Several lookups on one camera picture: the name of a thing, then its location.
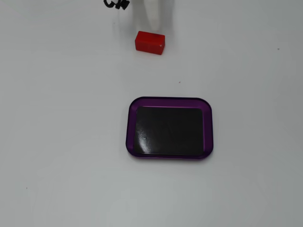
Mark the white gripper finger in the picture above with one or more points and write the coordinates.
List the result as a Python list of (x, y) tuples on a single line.
[(154, 14)]

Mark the red textured block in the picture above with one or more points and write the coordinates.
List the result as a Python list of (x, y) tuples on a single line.
[(149, 43)]

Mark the purple metal tray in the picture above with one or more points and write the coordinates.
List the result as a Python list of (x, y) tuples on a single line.
[(130, 130)]

